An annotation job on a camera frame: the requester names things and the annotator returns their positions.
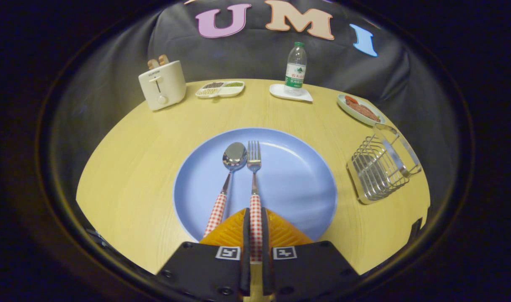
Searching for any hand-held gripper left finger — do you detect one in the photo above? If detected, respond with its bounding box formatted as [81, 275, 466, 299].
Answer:
[157, 208, 251, 302]

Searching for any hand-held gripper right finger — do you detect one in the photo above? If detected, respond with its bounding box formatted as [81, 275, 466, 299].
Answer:
[261, 207, 360, 302]

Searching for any fork with red checkered handle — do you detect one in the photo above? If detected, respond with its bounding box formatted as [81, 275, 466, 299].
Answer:
[246, 141, 263, 264]

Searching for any spoon with red checkered handle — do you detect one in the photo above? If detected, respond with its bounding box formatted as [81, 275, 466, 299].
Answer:
[203, 142, 248, 239]

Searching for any blue round plate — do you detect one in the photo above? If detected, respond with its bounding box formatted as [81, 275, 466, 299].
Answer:
[173, 128, 338, 243]

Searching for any white square coaster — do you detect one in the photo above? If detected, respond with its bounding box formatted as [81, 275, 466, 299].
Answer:
[269, 83, 314, 102]

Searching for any white divided dish with grains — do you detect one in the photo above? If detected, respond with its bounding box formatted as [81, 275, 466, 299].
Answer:
[195, 81, 245, 99]

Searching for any pale green oval plate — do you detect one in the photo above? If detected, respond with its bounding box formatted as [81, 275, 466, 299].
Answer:
[337, 94, 386, 127]

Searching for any brown meat piece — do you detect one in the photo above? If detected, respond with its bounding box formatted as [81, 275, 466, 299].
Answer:
[348, 102, 381, 122]

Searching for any clear water bottle green cap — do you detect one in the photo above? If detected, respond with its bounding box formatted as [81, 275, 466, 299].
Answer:
[285, 42, 307, 96]

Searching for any cream toaster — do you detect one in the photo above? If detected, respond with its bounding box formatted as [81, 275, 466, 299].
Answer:
[138, 60, 187, 111]

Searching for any black backdrop cloth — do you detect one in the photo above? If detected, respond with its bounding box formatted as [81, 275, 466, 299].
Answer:
[54, 0, 463, 219]

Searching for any metal wire cutlery rack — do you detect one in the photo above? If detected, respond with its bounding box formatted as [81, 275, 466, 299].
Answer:
[346, 123, 423, 205]

